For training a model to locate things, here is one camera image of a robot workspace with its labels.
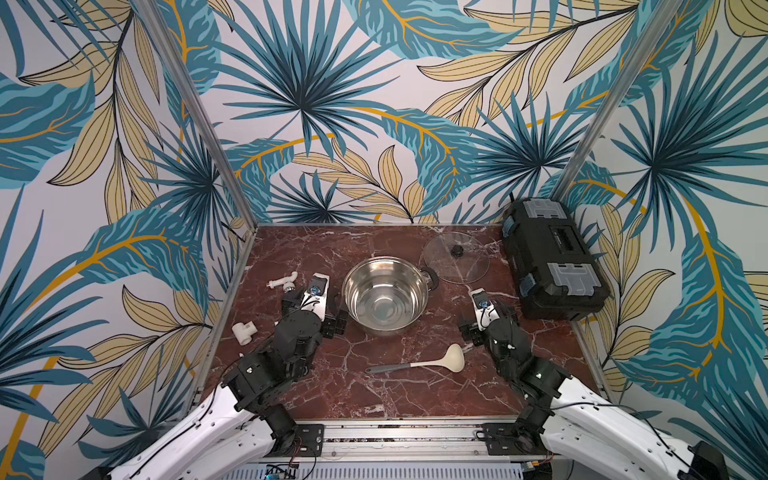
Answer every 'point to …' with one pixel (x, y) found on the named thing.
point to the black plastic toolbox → (557, 275)
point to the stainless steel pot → (386, 295)
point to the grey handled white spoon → (453, 360)
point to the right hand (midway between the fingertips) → (483, 304)
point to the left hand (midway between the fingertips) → (322, 298)
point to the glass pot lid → (456, 257)
